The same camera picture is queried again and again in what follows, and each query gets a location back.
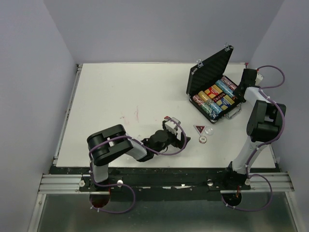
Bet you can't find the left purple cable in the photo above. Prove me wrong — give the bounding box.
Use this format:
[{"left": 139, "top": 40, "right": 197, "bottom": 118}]
[{"left": 88, "top": 118, "right": 186, "bottom": 215}]

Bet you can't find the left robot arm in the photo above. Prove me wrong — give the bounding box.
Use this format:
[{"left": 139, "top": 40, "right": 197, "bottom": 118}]
[{"left": 87, "top": 116, "right": 191, "bottom": 191}]

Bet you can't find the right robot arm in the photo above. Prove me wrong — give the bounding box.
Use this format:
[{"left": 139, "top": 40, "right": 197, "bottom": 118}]
[{"left": 222, "top": 69, "right": 286, "bottom": 189}]

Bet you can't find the aluminium frame rail left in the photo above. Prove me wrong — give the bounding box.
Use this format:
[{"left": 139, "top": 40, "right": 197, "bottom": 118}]
[{"left": 38, "top": 174, "right": 82, "bottom": 194}]

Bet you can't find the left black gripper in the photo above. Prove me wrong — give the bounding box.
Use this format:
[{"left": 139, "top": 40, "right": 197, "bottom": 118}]
[{"left": 154, "top": 121, "right": 190, "bottom": 155}]

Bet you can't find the clear round dealer button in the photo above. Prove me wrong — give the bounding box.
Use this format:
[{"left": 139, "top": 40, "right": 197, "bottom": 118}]
[{"left": 205, "top": 127, "right": 214, "bottom": 135}]

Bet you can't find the light blue chip stack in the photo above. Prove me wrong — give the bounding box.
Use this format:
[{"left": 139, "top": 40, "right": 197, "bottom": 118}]
[
  {"left": 209, "top": 101, "right": 223, "bottom": 115},
  {"left": 215, "top": 80, "right": 228, "bottom": 90},
  {"left": 223, "top": 87, "right": 236, "bottom": 99}
]

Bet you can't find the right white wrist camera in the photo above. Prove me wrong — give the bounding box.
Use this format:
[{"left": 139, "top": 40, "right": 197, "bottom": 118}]
[{"left": 255, "top": 72, "right": 264, "bottom": 86}]

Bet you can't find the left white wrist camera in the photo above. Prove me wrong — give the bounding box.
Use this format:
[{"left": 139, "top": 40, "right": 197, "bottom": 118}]
[{"left": 165, "top": 116, "right": 181, "bottom": 135}]

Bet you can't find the red white chip row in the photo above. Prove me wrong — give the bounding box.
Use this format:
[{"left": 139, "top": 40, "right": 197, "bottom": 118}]
[{"left": 192, "top": 95, "right": 205, "bottom": 107}]

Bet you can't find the aluminium table edge rail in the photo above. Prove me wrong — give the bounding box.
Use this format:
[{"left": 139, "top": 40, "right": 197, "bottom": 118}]
[{"left": 52, "top": 64, "right": 83, "bottom": 166}]

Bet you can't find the red white chip stack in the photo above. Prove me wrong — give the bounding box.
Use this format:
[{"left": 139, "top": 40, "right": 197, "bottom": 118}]
[{"left": 198, "top": 136, "right": 207, "bottom": 144}]

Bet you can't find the green blue chip row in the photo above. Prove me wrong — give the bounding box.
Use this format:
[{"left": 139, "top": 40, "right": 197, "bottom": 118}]
[{"left": 200, "top": 103, "right": 217, "bottom": 120}]

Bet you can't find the red card deck box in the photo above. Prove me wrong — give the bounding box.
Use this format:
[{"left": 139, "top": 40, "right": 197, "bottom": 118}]
[{"left": 204, "top": 85, "right": 223, "bottom": 99}]

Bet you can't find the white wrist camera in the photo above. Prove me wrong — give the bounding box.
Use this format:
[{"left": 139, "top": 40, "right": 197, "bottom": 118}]
[
  {"left": 165, "top": 116, "right": 181, "bottom": 135},
  {"left": 255, "top": 72, "right": 264, "bottom": 86}
]

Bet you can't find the red triangular dealer card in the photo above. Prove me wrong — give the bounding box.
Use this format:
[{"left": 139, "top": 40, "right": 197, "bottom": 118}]
[{"left": 194, "top": 125, "right": 206, "bottom": 135}]

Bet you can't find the black poker case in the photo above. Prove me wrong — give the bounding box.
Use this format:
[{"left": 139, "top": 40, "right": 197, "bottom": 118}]
[{"left": 186, "top": 44, "right": 241, "bottom": 124}]

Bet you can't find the gold chip row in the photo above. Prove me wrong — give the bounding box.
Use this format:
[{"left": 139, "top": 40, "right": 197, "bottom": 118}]
[{"left": 198, "top": 91, "right": 211, "bottom": 102}]

